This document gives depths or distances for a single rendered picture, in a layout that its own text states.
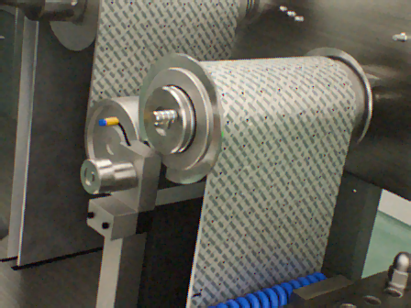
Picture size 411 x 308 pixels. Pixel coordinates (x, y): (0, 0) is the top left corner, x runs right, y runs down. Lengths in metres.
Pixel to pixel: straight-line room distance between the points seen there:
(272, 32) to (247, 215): 0.39
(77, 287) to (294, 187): 0.41
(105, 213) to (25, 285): 0.34
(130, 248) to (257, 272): 0.16
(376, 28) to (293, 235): 0.30
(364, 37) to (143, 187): 0.40
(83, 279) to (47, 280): 0.06
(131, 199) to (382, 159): 0.37
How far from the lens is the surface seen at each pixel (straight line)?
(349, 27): 1.13
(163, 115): 0.84
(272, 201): 0.95
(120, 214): 0.90
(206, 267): 0.92
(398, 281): 1.11
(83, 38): 1.05
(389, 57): 1.09
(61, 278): 1.24
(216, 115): 0.83
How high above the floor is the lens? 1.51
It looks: 19 degrees down
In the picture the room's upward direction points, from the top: 9 degrees clockwise
